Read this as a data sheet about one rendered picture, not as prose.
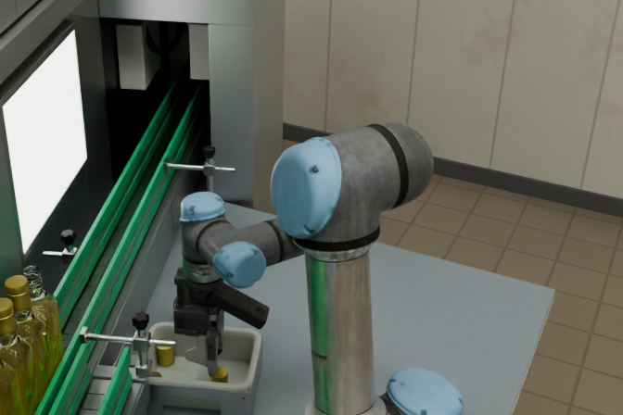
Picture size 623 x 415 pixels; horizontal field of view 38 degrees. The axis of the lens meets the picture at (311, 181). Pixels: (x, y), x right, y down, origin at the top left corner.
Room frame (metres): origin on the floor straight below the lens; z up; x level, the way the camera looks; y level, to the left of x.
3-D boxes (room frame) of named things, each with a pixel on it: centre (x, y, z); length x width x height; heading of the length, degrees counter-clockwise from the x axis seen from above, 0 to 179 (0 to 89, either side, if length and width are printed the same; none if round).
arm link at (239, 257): (1.26, 0.11, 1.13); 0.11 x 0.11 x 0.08; 35
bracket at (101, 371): (1.25, 0.33, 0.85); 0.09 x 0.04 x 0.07; 86
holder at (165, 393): (1.36, 0.23, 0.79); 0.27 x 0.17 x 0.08; 86
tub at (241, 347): (1.35, 0.20, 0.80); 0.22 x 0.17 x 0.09; 86
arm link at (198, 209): (1.33, 0.18, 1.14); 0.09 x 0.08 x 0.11; 35
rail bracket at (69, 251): (1.50, 0.49, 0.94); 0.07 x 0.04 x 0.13; 86
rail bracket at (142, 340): (1.25, 0.31, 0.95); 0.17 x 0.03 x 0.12; 86
